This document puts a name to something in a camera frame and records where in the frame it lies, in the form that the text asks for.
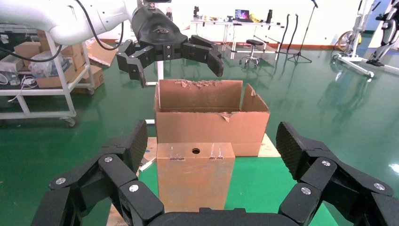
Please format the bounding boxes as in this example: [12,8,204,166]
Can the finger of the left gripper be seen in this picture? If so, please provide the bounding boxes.
[182,35,224,78]
[116,39,157,89]

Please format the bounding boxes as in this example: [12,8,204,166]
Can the black round stool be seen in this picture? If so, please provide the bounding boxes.
[239,39,265,68]

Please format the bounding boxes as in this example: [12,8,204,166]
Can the white wheeled shelf cart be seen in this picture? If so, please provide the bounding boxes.
[0,24,96,128]

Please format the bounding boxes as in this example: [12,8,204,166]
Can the white support stand frame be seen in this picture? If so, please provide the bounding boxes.
[331,0,399,79]

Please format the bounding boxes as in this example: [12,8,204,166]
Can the brown cardboard box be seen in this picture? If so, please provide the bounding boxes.
[14,41,43,68]
[72,65,105,95]
[60,43,87,71]
[35,64,77,89]

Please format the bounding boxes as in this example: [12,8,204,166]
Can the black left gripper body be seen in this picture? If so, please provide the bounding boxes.
[131,6,189,62]

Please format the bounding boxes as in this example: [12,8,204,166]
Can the black microphone stand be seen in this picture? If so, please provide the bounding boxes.
[287,0,319,64]

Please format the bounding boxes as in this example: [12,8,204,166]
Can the white long work table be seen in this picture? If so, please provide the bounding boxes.
[190,19,286,60]

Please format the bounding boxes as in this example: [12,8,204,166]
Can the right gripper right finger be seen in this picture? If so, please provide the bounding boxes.
[276,121,394,226]

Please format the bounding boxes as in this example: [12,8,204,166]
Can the small cardboard box with hole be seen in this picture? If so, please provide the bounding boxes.
[156,142,236,213]

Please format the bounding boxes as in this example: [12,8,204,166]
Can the green table cloth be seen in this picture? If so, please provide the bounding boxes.
[137,157,340,226]

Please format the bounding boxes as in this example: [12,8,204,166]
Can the yellow wheel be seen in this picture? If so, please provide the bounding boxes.
[337,30,363,53]

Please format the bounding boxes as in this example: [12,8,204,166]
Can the open laptop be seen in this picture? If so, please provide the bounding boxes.
[234,9,251,23]

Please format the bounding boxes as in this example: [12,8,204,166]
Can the flattened brown cardboard sheet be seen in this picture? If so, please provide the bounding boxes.
[87,40,119,68]

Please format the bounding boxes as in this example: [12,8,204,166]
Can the white cable bundle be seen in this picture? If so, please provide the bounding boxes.
[7,75,37,103]

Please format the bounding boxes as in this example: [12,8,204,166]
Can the small white box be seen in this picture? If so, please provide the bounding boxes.
[0,55,24,73]

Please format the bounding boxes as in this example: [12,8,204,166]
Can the black gooseneck stand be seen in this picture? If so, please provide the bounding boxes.
[288,14,299,55]
[277,14,291,54]

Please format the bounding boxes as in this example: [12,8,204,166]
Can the clear plastic bag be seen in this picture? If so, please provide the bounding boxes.
[28,50,72,79]

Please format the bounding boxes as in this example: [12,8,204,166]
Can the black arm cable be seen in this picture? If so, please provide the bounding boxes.
[0,0,125,63]

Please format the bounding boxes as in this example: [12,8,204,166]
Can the black white humanoid robot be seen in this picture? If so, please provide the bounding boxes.
[366,0,399,67]

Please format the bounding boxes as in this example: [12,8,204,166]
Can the large open torn carton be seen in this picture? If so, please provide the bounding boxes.
[153,79,271,158]

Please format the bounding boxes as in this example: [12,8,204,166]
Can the white table frame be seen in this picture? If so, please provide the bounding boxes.
[144,61,165,125]

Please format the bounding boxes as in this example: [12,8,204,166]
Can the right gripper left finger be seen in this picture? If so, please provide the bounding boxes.
[48,119,165,226]

